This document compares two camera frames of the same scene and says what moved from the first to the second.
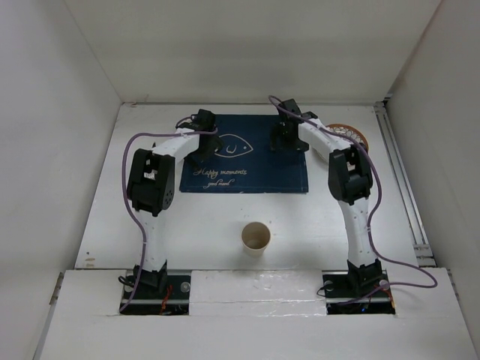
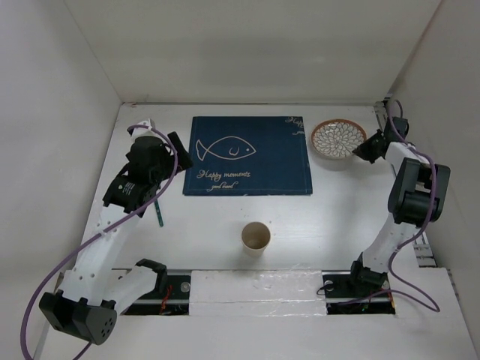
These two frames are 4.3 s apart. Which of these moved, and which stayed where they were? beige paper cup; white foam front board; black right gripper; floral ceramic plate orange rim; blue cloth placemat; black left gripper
Moved: black left gripper; black right gripper; floral ceramic plate orange rim
Stayed: white foam front board; beige paper cup; blue cloth placemat
